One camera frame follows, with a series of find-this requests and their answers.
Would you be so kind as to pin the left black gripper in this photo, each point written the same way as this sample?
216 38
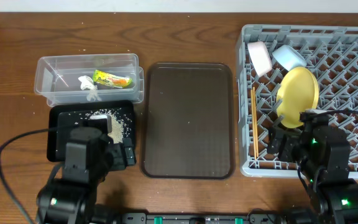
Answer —
119 153

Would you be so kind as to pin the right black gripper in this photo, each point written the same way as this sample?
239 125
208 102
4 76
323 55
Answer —
290 140

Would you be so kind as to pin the cooked rice pile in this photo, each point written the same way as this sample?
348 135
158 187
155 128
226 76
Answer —
120 124

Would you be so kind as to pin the wooden chopstick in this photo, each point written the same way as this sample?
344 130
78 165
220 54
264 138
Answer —
253 123
255 116

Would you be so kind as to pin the yellow round plate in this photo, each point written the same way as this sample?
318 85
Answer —
298 92

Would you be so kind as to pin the white tissue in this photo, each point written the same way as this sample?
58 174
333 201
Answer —
88 84

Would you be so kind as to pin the green snack wrapper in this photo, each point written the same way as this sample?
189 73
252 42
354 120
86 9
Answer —
111 80

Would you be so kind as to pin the light blue bowl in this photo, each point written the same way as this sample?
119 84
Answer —
288 58

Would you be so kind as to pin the pink round bowl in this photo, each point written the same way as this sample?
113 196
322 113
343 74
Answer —
259 57

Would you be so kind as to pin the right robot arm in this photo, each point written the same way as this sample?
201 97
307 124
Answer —
321 153

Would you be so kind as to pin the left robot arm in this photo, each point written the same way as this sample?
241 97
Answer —
71 190

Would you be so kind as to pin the grey plastic dishwasher rack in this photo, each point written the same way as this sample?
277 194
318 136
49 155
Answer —
331 54

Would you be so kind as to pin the dark brown serving tray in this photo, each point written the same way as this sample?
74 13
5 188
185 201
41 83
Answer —
188 122

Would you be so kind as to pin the black rectangular tray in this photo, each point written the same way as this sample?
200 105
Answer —
70 115

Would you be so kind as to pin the upper clear plastic bin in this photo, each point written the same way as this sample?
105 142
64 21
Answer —
58 75

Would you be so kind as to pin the clear plastic bin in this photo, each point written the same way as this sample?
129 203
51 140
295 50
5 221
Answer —
141 87
58 75

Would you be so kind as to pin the lower clear plastic bin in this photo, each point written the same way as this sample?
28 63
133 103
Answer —
141 87

